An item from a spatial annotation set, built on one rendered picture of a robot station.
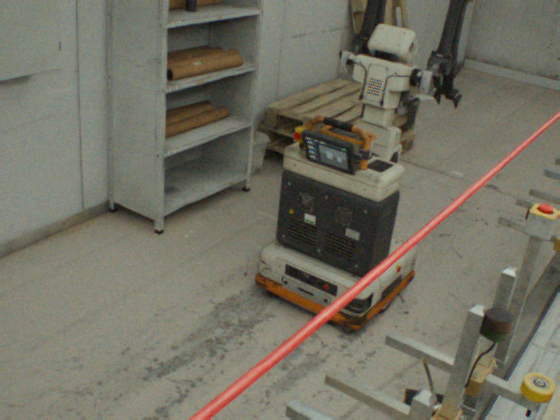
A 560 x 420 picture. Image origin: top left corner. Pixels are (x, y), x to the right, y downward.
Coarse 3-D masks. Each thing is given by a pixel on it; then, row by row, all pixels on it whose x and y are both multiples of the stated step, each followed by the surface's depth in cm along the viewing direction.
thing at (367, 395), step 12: (336, 372) 161; (336, 384) 159; (348, 384) 158; (360, 384) 158; (360, 396) 156; (372, 396) 154; (384, 396) 155; (384, 408) 153; (396, 408) 151; (408, 408) 152
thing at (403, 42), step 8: (376, 32) 313; (384, 32) 311; (392, 32) 310; (400, 32) 308; (408, 32) 306; (376, 40) 312; (384, 40) 310; (392, 40) 308; (400, 40) 306; (408, 40) 305; (416, 40) 310; (368, 48) 315; (376, 48) 311; (384, 48) 309; (392, 48) 307; (400, 48) 305; (408, 48) 306; (416, 48) 313; (400, 56) 307; (408, 56) 309
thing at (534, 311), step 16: (544, 272) 249; (544, 288) 238; (528, 304) 227; (544, 304) 228; (528, 320) 218; (528, 336) 210; (512, 352) 201; (496, 368) 193; (512, 368) 198; (480, 400) 180; (480, 416) 174
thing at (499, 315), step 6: (492, 312) 134; (498, 312) 135; (504, 312) 135; (492, 318) 132; (498, 318) 133; (504, 318) 133; (510, 318) 133; (492, 330) 133; (480, 336) 138; (492, 348) 137; (480, 354) 140; (474, 366) 142; (468, 378) 143
